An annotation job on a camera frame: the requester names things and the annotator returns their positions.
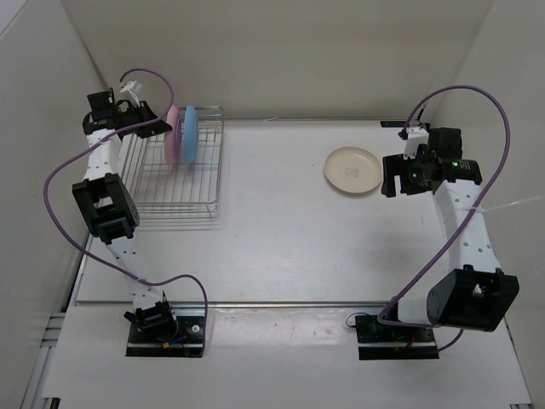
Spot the pink plate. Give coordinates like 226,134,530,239
163,105,181,165

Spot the blue plate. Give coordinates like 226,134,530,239
182,106,198,165

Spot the cream plate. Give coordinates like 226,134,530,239
324,147,382,195

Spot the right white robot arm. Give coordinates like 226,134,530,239
377,126,519,341

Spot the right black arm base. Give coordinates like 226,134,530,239
345,313,439,361

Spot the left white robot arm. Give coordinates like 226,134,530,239
72,89,179,342

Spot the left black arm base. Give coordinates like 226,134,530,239
125,311,205,358

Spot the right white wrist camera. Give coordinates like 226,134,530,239
398,123,429,160

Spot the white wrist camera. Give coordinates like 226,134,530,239
119,80,142,106
398,123,429,160

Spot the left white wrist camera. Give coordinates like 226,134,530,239
119,80,142,106

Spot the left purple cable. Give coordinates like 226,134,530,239
44,67,209,357

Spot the metal wire dish rack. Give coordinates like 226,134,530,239
120,107,224,223

